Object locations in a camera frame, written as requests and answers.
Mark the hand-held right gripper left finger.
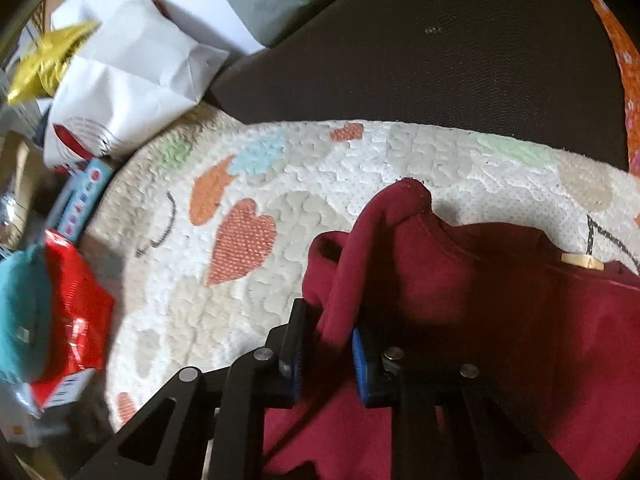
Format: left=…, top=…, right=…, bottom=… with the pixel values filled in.
left=74, top=298, right=307, bottom=480

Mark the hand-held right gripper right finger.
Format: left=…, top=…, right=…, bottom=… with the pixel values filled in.
left=352, top=310, right=580, bottom=480

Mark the dark red sweater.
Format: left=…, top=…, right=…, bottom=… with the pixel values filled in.
left=262, top=178, right=640, bottom=480

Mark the cream quilted heart-print mat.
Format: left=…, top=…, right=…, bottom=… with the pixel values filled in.
left=80, top=104, right=640, bottom=436

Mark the red snack packet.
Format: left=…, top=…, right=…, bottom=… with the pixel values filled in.
left=29, top=229, right=117, bottom=409

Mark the blue patterned box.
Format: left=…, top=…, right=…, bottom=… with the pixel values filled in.
left=44, top=156, right=120, bottom=239

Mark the teal cloth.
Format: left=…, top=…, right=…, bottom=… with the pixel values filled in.
left=0, top=244, right=54, bottom=384

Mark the white paper bag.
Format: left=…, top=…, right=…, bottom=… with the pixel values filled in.
left=43, top=0, right=266, bottom=170

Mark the dark brown mattress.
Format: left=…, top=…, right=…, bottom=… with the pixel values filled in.
left=209, top=0, right=632, bottom=172

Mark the yellow foil packet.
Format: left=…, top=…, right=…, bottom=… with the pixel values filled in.
left=7, top=22, right=102, bottom=107

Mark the orange floral bedsheet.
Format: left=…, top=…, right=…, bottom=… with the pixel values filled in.
left=570, top=0, right=640, bottom=181

